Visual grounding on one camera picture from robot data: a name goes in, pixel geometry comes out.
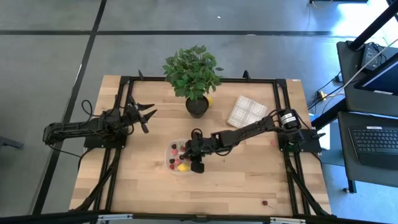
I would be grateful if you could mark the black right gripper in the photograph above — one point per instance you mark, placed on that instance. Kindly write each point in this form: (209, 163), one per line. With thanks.
(202, 146)

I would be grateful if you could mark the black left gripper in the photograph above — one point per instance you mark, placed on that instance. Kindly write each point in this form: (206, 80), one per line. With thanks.
(132, 115)

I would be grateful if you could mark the yellow toy lemon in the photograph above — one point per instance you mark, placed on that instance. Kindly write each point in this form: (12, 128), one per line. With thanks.
(183, 167)

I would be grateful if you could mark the clear plastic tupperware container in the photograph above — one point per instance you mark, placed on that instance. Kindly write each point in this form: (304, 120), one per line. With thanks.
(169, 155)

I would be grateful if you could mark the green plant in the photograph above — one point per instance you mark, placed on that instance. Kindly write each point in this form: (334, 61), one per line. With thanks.
(191, 73)

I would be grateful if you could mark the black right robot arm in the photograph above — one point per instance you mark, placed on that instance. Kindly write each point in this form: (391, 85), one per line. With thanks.
(242, 132)

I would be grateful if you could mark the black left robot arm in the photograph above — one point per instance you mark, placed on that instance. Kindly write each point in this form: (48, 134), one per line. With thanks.
(77, 127)

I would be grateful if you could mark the yellow round toy fruit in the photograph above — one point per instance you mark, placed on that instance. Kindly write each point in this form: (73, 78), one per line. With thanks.
(211, 101)

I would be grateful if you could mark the white plaid folded cloth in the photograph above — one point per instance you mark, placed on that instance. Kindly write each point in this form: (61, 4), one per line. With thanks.
(247, 112)

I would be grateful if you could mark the red toy cherry with stem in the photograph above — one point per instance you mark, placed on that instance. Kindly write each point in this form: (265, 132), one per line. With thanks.
(265, 203)

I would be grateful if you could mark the white flat object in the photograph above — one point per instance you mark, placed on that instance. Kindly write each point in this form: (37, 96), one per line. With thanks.
(325, 141)

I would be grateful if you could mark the grey furniture foot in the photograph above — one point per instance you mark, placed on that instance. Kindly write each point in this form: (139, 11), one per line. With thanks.
(9, 143)

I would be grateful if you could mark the yellow power plug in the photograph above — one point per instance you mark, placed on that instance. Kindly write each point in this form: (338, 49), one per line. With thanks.
(321, 95)

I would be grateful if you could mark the dark grey desk top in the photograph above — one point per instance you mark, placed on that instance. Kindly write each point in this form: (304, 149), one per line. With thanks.
(349, 77)
(345, 169)

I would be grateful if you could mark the black computer keyboard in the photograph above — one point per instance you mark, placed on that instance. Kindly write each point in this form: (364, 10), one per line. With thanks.
(373, 144)

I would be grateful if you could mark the black computer monitor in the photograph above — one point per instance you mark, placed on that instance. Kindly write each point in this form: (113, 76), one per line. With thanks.
(382, 77)

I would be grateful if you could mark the black power adapter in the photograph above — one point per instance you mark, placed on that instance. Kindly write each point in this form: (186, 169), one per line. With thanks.
(370, 54)

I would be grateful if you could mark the black and silver rail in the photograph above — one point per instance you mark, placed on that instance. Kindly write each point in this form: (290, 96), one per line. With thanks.
(199, 218)

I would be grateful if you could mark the black diagonal post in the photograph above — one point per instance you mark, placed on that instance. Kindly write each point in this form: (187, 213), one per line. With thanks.
(329, 113)
(373, 26)

